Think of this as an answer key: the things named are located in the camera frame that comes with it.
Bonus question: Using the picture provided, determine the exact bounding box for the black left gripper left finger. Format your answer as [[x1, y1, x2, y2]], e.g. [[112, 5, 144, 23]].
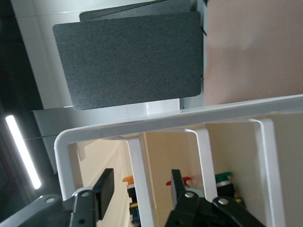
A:
[[62, 168, 116, 227]]

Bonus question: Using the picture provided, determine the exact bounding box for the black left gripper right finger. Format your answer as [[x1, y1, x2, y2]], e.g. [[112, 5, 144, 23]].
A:
[[164, 169, 201, 227]]

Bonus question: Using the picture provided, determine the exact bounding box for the orange push button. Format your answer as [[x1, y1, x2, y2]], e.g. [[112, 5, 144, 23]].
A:
[[122, 175, 141, 227]]

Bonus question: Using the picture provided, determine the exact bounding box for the red push button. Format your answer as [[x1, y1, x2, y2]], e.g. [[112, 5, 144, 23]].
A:
[[165, 176, 197, 190]]

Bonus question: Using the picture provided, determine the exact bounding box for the green push button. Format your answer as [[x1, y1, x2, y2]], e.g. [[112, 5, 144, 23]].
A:
[[214, 171, 242, 205]]

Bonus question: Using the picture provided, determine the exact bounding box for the white drawer cabinet shell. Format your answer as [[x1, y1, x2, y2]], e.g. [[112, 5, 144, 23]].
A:
[[53, 94, 303, 227]]

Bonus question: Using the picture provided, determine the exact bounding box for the grey felt panel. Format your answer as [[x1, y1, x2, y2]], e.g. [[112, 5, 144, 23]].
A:
[[79, 0, 197, 23], [52, 10, 205, 111]]

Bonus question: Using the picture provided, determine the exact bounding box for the brown table cover sheet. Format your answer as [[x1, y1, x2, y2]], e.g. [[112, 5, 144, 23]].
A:
[[203, 0, 303, 106]]

